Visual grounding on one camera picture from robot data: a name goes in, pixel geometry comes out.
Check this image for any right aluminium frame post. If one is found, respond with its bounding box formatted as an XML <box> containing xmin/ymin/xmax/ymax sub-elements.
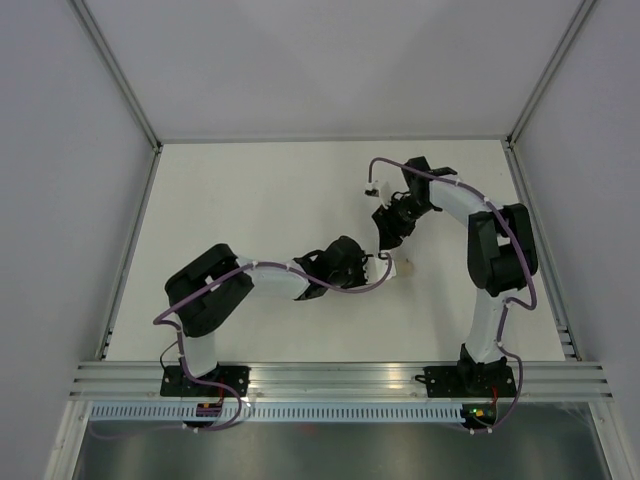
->
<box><xmin>503</xmin><ymin>0</ymin><xmax>599</xmax><ymax>149</ymax></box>

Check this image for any left aluminium side rail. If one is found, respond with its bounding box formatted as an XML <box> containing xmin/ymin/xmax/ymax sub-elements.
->
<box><xmin>93</xmin><ymin>143</ymin><xmax>164</xmax><ymax>361</ymax></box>

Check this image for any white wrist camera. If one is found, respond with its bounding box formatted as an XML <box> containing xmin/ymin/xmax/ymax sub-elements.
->
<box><xmin>364</xmin><ymin>251</ymin><xmax>397</xmax><ymax>285</ymax></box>
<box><xmin>364</xmin><ymin>180</ymin><xmax>393</xmax><ymax>208</ymax></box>

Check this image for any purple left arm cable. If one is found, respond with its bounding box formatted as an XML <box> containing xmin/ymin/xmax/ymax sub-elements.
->
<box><xmin>89</xmin><ymin>252</ymin><xmax>394</xmax><ymax>440</ymax></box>

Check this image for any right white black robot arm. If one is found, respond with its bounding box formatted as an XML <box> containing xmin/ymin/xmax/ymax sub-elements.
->
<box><xmin>365</xmin><ymin>157</ymin><xmax>538</xmax><ymax>398</ymax></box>

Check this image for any right aluminium side rail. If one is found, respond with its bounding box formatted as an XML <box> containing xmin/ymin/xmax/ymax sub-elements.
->
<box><xmin>501</xmin><ymin>137</ymin><xmax>583</xmax><ymax>362</ymax></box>

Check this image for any aluminium frame post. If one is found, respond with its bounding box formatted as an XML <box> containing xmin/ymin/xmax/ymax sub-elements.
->
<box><xmin>67</xmin><ymin>0</ymin><xmax>162</xmax><ymax>153</ymax></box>
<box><xmin>503</xmin><ymin>0</ymin><xmax>599</xmax><ymax>149</ymax></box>

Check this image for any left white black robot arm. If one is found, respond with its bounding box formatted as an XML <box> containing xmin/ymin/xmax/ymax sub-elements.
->
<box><xmin>164</xmin><ymin>236</ymin><xmax>371</xmax><ymax>396</ymax></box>

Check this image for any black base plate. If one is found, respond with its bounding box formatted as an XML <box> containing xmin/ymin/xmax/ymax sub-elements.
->
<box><xmin>160</xmin><ymin>365</ymin><xmax>250</xmax><ymax>398</ymax></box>
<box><xmin>413</xmin><ymin>366</ymin><xmax>517</xmax><ymax>399</ymax></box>

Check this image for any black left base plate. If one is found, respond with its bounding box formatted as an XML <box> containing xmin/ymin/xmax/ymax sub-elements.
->
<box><xmin>160</xmin><ymin>365</ymin><xmax>250</xmax><ymax>398</ymax></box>

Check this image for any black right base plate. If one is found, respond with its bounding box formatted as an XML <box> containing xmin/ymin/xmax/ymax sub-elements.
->
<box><xmin>413</xmin><ymin>366</ymin><xmax>517</xmax><ymax>399</ymax></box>

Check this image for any aluminium side rail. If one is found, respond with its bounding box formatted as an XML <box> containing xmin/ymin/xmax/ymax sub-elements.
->
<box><xmin>501</xmin><ymin>137</ymin><xmax>583</xmax><ymax>362</ymax></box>
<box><xmin>93</xmin><ymin>143</ymin><xmax>164</xmax><ymax>361</ymax></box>

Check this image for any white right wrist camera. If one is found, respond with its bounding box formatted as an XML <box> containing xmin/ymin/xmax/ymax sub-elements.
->
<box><xmin>364</xmin><ymin>180</ymin><xmax>393</xmax><ymax>208</ymax></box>

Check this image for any white slotted cable duct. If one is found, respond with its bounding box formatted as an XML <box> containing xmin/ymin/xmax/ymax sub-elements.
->
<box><xmin>89</xmin><ymin>401</ymin><xmax>464</xmax><ymax>424</ymax></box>

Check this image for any beige cloth napkin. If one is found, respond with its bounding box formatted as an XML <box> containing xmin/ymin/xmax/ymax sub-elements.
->
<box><xmin>391</xmin><ymin>259</ymin><xmax>414</xmax><ymax>278</ymax></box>

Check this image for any aluminium front mounting rail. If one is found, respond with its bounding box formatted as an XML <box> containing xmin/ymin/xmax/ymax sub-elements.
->
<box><xmin>68</xmin><ymin>361</ymin><xmax>613</xmax><ymax>402</ymax></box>

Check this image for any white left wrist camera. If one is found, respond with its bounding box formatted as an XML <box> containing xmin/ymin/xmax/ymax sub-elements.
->
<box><xmin>364</xmin><ymin>251</ymin><xmax>397</xmax><ymax>285</ymax></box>

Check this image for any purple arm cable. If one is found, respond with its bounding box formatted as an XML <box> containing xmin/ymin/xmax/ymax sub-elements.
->
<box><xmin>89</xmin><ymin>252</ymin><xmax>394</xmax><ymax>440</ymax></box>
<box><xmin>365</xmin><ymin>157</ymin><xmax>537</xmax><ymax>436</ymax></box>

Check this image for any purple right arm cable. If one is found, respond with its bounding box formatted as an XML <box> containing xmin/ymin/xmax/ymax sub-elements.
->
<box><xmin>365</xmin><ymin>157</ymin><xmax>537</xmax><ymax>436</ymax></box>

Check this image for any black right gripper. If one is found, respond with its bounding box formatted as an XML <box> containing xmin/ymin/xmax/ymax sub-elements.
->
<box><xmin>372</xmin><ymin>195</ymin><xmax>435</xmax><ymax>252</ymax></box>

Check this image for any left aluminium frame post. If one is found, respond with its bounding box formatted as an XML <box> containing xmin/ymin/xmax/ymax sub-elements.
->
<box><xmin>67</xmin><ymin>0</ymin><xmax>162</xmax><ymax>153</ymax></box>

